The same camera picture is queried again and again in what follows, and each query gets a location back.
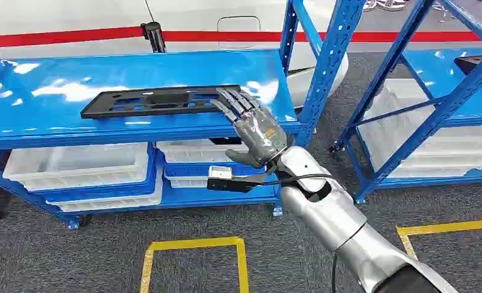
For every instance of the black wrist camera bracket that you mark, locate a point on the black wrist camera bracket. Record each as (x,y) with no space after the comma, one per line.
(229,185)

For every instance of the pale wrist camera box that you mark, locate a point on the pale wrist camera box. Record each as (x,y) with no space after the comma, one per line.
(220,172)

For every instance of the black plastic panel with cutouts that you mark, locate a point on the black plastic panel with cutouts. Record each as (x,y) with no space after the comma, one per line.
(172,97)

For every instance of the black plastic part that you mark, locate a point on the black plastic part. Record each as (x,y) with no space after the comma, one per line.
(469,64)

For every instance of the black cylindrical post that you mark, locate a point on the black cylindrical post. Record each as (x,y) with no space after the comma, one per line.
(154,38)

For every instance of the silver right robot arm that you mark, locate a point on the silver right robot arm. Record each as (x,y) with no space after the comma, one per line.
(326,214)

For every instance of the blue plastic bin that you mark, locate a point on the blue plastic bin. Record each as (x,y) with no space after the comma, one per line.
(103,195)
(188,170)

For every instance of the blue metal shelf rack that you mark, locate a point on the blue metal shelf rack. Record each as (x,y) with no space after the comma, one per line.
(144,68)
(447,108)

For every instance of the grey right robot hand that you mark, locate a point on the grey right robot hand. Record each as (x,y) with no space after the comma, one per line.
(261,133)

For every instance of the yellow floor tape square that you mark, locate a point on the yellow floor tape square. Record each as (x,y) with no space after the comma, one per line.
(192,244)
(447,228)

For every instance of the white plastic bin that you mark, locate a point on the white plastic bin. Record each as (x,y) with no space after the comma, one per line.
(192,153)
(75,166)
(184,183)
(447,161)
(111,203)
(390,97)

